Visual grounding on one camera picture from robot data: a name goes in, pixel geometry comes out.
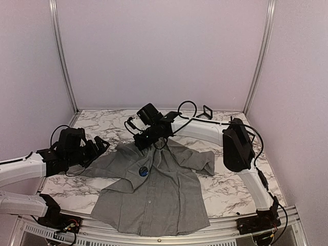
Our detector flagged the right aluminium frame post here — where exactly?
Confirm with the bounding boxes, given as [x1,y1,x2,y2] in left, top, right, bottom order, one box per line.
[243,0,277,116]

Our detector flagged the black display frame back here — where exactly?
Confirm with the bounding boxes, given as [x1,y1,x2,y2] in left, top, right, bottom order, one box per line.
[196,105,213,120]

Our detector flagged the blue night scene brooch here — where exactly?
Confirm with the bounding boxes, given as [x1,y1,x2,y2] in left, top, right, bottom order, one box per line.
[138,167,149,177]

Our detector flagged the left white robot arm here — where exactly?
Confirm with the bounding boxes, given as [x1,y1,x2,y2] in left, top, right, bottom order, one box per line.
[1,127,110,228]

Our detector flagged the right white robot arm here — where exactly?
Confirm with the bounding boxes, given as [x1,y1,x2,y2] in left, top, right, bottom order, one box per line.
[124,103,279,230]

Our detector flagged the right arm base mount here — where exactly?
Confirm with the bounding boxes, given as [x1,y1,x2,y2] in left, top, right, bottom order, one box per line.
[236,210,281,235]

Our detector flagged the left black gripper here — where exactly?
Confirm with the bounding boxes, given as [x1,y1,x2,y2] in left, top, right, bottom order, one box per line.
[65,136,109,168]

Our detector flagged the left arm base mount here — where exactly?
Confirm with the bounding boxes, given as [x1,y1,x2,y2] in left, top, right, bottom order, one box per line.
[37,194,81,234]

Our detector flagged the left aluminium frame post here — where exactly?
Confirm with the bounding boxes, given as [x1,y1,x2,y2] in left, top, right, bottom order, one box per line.
[49,0,79,114]

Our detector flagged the aluminium frame post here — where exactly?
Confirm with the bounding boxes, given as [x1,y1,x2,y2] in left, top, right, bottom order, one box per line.
[243,0,277,116]
[49,0,79,114]

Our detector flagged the grey button-up shirt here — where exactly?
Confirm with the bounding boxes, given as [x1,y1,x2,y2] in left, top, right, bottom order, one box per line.
[68,140,215,225]

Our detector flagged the front aluminium rail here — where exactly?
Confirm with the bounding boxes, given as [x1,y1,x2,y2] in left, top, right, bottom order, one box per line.
[10,206,308,245]

